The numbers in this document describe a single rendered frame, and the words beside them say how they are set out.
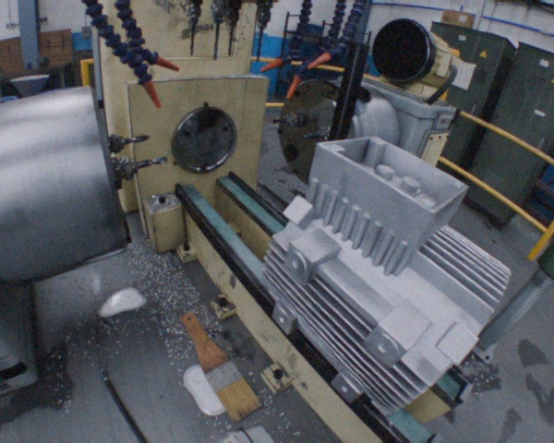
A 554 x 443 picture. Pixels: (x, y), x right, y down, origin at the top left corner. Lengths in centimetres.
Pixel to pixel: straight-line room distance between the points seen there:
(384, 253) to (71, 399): 47
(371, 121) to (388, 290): 42
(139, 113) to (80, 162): 23
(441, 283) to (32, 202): 38
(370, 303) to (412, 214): 8
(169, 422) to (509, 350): 69
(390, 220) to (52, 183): 32
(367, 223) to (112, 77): 55
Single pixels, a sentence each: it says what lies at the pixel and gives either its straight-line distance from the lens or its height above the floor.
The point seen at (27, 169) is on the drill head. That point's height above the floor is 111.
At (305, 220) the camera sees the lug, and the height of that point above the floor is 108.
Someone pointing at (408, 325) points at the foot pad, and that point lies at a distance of 21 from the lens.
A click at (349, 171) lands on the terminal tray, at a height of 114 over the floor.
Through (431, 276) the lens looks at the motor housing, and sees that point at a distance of 24.
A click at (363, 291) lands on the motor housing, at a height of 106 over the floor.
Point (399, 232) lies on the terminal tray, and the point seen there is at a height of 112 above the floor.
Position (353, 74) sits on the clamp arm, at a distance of 44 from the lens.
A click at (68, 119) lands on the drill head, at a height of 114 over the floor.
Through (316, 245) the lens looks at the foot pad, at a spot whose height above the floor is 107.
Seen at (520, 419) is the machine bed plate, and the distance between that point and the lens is 68.
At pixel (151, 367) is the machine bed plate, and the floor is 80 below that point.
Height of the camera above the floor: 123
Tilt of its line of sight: 37 degrees down
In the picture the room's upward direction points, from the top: 10 degrees clockwise
